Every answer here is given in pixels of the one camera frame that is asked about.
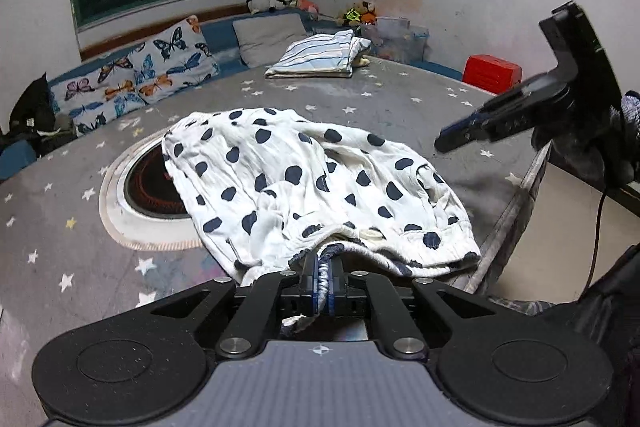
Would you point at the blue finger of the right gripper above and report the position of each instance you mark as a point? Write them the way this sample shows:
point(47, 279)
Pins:
point(480, 126)

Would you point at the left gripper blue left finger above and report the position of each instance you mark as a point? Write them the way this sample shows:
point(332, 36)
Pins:
point(308, 285)

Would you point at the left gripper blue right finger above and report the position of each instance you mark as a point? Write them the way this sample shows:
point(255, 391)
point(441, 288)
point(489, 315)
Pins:
point(338, 286)

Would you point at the white navy polka-dot garment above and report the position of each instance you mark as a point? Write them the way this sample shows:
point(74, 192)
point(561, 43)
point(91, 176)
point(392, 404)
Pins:
point(262, 185)

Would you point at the red box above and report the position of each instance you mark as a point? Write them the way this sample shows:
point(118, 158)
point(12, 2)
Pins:
point(490, 73)

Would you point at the clear plastic storage box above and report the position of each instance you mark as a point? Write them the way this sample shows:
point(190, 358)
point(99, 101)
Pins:
point(396, 39)

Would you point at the blue white striped folded blanket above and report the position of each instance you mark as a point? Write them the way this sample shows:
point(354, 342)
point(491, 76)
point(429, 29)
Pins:
point(321, 55)

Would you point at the brown yellow plush toys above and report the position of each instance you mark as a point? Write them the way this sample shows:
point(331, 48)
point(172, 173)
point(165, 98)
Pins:
point(359, 13)

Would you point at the round black induction cooktop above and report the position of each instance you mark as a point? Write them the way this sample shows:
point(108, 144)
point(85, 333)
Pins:
point(149, 189)

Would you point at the grey pillow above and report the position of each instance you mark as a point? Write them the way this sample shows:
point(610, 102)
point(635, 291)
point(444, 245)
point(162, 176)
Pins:
point(263, 40)

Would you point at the white plush toy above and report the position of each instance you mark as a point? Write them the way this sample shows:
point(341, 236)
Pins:
point(265, 6)

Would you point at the grey star-patterned table cover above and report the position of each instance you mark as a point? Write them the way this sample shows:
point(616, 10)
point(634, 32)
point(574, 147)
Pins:
point(74, 251)

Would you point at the butterfly-print cushion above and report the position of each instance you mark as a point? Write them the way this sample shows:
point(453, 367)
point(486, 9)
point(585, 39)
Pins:
point(176, 59)

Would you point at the blue sofa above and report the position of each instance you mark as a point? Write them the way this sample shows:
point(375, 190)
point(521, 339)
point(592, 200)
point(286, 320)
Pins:
point(221, 40)

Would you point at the black bag on sofa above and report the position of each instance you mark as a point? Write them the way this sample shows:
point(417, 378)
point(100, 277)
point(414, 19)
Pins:
point(33, 120)

